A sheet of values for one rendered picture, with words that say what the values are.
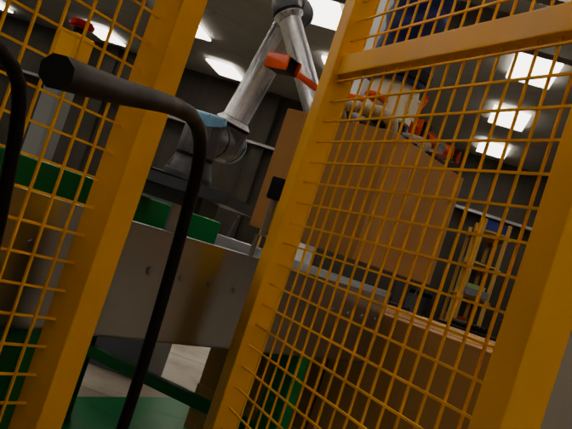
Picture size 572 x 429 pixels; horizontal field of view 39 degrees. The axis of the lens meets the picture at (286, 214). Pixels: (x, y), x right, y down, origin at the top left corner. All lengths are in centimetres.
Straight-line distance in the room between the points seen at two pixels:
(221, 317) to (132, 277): 30
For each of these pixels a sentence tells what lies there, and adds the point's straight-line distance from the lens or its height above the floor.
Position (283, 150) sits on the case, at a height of 93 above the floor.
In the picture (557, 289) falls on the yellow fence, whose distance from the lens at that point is 88.
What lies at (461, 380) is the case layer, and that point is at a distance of 228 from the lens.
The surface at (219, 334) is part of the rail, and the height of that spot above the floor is 43.
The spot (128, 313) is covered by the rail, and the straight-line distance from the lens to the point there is 138.
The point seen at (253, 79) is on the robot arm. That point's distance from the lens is 330.
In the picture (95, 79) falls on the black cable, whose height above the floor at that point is 67.
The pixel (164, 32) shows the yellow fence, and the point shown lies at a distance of 117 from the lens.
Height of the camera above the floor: 63
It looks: 2 degrees up
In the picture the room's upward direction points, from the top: 18 degrees clockwise
